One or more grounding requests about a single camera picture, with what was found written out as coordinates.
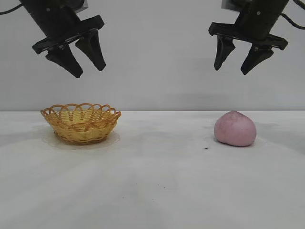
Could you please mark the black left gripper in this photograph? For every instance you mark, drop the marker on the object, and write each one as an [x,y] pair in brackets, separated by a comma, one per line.
[62,21]

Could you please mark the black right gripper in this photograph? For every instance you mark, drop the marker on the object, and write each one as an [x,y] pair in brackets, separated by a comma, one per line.
[257,21]

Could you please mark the pink peach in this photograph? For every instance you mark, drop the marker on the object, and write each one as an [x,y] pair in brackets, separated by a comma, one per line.
[234,130]

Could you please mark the yellow woven plastic basket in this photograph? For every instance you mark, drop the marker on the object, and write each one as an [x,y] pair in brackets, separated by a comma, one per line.
[81,133]

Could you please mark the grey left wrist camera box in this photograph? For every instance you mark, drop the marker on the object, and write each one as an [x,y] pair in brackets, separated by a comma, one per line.
[84,4]

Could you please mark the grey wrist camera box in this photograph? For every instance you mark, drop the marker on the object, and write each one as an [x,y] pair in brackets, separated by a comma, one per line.
[227,4]
[84,4]

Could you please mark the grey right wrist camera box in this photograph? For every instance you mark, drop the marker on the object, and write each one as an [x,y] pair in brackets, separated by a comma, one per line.
[227,4]

